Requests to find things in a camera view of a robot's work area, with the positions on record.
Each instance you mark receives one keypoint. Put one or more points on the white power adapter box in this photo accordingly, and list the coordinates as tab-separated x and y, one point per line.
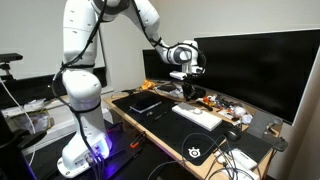
245	159

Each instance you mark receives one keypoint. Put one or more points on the grey monitor stand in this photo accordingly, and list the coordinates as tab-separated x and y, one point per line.
261	124

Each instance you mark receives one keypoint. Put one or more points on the black computer mouse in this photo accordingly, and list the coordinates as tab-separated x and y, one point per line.
232	134

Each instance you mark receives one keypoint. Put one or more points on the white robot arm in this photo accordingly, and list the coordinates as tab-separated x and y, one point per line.
80	90

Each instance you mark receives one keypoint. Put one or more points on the black wall panel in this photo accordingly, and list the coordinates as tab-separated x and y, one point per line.
30	88

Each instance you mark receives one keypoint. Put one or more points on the small white plug adapter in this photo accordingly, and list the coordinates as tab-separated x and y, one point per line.
220	157

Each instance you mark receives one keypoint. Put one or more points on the clear plastic bag with papers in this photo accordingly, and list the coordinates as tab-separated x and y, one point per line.
166	89

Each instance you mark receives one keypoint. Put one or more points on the black camera on tripod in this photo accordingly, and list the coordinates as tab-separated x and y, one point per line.
10	57

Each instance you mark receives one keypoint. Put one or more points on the black oval case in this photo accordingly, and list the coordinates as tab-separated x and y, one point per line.
201	93

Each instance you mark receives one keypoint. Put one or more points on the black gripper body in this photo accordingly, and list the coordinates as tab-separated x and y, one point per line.
190	83

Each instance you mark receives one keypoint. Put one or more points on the black remote control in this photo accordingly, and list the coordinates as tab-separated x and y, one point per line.
205	106

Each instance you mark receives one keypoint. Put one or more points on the black desk mat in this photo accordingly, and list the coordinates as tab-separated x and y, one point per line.
180	133

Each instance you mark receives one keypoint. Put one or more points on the white keyboard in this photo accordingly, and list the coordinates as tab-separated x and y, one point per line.
200	119

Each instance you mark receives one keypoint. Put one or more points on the black pen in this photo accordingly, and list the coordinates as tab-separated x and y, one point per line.
160	116

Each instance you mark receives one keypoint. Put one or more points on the black mouse pad with logo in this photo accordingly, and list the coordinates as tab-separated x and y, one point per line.
182	151

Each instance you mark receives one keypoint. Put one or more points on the black computer monitor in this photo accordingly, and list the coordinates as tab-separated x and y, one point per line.
260	73
155	65

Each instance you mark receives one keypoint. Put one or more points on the small round metal cap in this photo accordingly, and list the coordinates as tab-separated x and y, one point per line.
150	113

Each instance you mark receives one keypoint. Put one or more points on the pile of small colourful parts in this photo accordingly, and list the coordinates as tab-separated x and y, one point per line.
233	111

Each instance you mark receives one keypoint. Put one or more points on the orange cloth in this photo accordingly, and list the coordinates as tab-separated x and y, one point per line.
147	85

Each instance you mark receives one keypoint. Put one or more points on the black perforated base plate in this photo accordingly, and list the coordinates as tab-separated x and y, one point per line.
133	163

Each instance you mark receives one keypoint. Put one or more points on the small black device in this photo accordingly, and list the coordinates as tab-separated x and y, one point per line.
280	144

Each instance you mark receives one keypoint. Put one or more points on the dark grey mouse pad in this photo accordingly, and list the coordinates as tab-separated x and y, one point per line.
258	145

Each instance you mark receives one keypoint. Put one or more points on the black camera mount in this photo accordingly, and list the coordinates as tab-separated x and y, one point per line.
13	150

